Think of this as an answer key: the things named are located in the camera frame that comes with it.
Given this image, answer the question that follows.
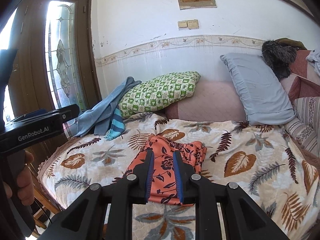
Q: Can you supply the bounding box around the pink mattress headboard cushion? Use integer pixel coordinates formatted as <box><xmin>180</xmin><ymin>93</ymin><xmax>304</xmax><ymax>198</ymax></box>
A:
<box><xmin>165</xmin><ymin>81</ymin><xmax>246</xmax><ymax>122</ymax></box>

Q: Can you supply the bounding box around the beige wall light switch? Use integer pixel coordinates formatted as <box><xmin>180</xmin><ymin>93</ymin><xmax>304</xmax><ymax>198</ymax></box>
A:
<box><xmin>178</xmin><ymin>20</ymin><xmax>199</xmax><ymax>29</ymax></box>

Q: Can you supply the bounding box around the green white checkered pillow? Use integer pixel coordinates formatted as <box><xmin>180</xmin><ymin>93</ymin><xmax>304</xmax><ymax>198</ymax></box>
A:
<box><xmin>118</xmin><ymin>71</ymin><xmax>201</xmax><ymax>119</ymax></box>

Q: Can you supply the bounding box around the orange floral blouse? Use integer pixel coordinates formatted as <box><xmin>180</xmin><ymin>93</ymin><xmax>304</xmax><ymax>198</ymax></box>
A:
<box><xmin>123</xmin><ymin>135</ymin><xmax>207</xmax><ymax>205</ymax></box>

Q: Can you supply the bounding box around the cream leaf-pattern bed blanket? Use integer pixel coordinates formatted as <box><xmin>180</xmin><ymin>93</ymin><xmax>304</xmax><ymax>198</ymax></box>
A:
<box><xmin>38</xmin><ymin>113</ymin><xmax>319</xmax><ymax>239</ymax></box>

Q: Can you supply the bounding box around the pink maroon sofa backrest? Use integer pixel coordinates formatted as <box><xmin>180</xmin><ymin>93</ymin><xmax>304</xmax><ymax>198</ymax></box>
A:
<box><xmin>280</xmin><ymin>50</ymin><xmax>320</xmax><ymax>103</ymax></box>

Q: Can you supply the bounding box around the blue grey cloth garment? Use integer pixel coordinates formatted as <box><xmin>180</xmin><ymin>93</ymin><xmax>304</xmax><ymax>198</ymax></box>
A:
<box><xmin>74</xmin><ymin>76</ymin><xmax>142</xmax><ymax>137</ymax></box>

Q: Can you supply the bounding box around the striped floral sofa cushion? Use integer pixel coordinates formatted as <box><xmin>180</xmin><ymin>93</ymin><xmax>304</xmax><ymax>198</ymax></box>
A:
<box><xmin>285</xmin><ymin>96</ymin><xmax>319</xmax><ymax>157</ymax></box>

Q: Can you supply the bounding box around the teal striped cloth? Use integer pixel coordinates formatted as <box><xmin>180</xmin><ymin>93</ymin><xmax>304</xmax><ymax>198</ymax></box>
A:
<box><xmin>104</xmin><ymin>106</ymin><xmax>125</xmax><ymax>141</ymax></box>

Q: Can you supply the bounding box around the light blue pillow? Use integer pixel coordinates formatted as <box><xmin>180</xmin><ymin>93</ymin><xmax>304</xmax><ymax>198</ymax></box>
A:
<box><xmin>220</xmin><ymin>53</ymin><xmax>296</xmax><ymax>126</ymax></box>

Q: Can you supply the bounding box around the grey crumpled garment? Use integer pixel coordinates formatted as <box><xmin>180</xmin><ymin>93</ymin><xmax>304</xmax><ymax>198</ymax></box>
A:
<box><xmin>306</xmin><ymin>47</ymin><xmax>320</xmax><ymax>76</ymax></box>

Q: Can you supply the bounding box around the wooden stained-glass door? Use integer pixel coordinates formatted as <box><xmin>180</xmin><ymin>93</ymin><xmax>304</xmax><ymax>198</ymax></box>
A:
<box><xmin>0</xmin><ymin>0</ymin><xmax>102</xmax><ymax>128</ymax></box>

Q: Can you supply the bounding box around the dark fuzzy plush item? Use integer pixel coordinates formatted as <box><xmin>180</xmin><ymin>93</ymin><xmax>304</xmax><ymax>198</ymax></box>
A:
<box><xmin>261</xmin><ymin>38</ymin><xmax>306</xmax><ymax>81</ymax></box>

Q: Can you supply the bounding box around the person's left hand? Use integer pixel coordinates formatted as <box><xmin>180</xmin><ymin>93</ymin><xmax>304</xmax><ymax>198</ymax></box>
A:
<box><xmin>16</xmin><ymin>151</ymin><xmax>34</xmax><ymax>206</ymax></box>

